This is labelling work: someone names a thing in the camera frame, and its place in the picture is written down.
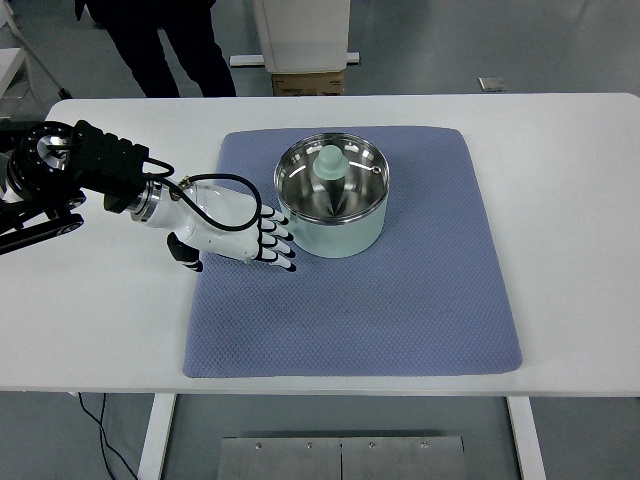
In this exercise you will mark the cardboard box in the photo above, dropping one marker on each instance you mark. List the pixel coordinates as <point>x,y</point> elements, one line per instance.
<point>308,84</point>

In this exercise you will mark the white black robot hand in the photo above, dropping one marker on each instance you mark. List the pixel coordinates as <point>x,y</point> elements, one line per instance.
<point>206,218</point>

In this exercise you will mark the metal base plate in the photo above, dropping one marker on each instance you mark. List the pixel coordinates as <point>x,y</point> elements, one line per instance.
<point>343,458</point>

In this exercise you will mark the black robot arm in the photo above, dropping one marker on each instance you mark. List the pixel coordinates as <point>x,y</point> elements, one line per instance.
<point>53,166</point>

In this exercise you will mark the person in dark trousers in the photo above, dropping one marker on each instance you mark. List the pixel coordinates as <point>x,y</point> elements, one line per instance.
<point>134,27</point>

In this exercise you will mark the white table frame legs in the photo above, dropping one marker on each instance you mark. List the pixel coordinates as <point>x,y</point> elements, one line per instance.
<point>522,421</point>

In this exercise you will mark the blue quilted mat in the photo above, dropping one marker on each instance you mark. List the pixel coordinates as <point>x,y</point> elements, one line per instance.
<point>426,299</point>

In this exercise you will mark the green pot with handle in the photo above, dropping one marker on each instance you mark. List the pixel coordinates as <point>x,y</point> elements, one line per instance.
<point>333,189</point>

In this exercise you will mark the grey floor outlet plate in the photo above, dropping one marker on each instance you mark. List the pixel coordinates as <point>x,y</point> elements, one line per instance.
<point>492,84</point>

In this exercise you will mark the white rack at left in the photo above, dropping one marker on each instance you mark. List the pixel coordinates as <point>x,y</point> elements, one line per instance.
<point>21,103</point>

